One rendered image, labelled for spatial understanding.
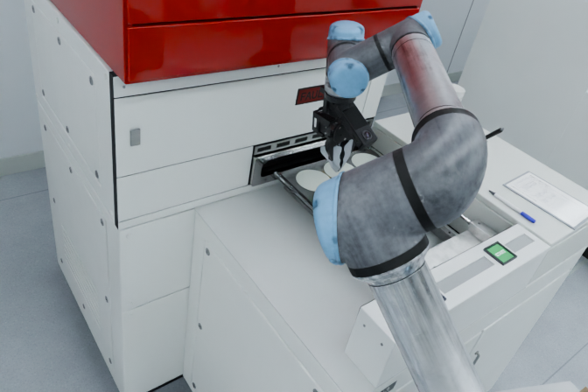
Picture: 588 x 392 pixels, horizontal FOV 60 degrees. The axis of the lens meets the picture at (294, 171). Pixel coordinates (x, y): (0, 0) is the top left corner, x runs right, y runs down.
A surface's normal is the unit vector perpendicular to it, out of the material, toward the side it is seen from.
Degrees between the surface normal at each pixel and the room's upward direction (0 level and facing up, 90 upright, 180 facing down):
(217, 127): 90
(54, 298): 0
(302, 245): 0
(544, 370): 0
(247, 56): 90
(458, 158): 33
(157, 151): 90
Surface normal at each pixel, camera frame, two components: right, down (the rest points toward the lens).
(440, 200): 0.09, 0.32
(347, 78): -0.04, 0.58
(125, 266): 0.58, 0.54
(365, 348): -0.79, 0.23
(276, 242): 0.17, -0.81
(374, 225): -0.20, 0.22
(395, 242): 0.21, -0.02
